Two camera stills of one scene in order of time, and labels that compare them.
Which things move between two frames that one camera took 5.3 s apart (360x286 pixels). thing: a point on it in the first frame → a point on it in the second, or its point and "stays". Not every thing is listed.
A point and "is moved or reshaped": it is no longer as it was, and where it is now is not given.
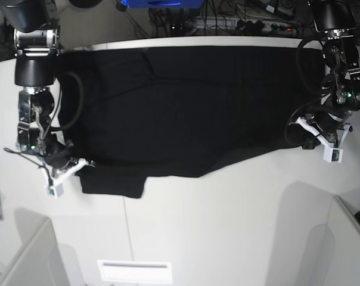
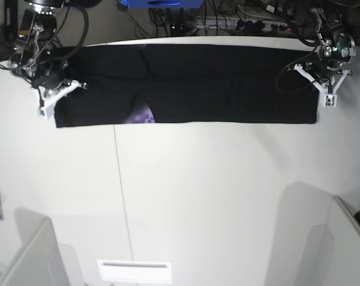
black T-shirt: (127, 114) is moved or reshaped
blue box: (163, 3) stays
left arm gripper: (58, 155) → (52, 80)
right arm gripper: (324, 124) → (323, 71)
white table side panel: (42, 261) stays
